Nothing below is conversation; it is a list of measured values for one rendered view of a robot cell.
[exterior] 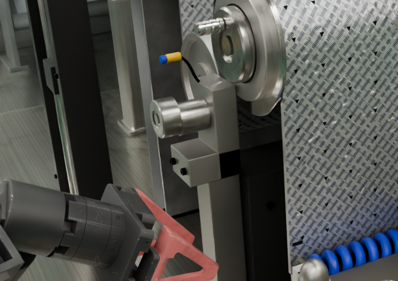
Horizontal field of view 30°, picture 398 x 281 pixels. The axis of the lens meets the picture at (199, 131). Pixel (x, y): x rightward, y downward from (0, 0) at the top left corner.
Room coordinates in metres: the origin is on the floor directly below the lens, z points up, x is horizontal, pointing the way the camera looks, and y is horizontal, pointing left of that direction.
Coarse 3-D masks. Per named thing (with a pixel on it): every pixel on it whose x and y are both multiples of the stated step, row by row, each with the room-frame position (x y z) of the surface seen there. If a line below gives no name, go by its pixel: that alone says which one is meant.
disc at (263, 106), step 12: (264, 0) 0.66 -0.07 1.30; (264, 12) 0.66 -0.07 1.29; (276, 12) 0.65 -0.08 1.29; (276, 24) 0.64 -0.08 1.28; (276, 36) 0.64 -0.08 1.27; (276, 48) 0.64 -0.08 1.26; (276, 60) 0.64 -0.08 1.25; (276, 72) 0.64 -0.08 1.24; (276, 84) 0.65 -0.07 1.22; (264, 96) 0.67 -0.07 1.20; (276, 96) 0.65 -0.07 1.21; (252, 108) 0.69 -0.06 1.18; (264, 108) 0.67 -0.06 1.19
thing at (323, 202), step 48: (336, 96) 0.67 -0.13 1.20; (384, 96) 0.69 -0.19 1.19; (288, 144) 0.65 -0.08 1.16; (336, 144) 0.67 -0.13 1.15; (384, 144) 0.69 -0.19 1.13; (288, 192) 0.65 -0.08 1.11; (336, 192) 0.67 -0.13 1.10; (384, 192) 0.69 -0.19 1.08; (288, 240) 0.65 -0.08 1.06; (336, 240) 0.67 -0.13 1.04
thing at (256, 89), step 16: (224, 0) 0.72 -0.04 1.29; (240, 0) 0.69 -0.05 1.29; (256, 0) 0.67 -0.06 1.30; (256, 16) 0.66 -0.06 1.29; (256, 32) 0.66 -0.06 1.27; (256, 48) 0.66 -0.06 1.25; (256, 64) 0.66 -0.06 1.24; (272, 64) 0.65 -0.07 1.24; (256, 80) 0.67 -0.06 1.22; (240, 96) 0.70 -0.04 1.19; (256, 96) 0.67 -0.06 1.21
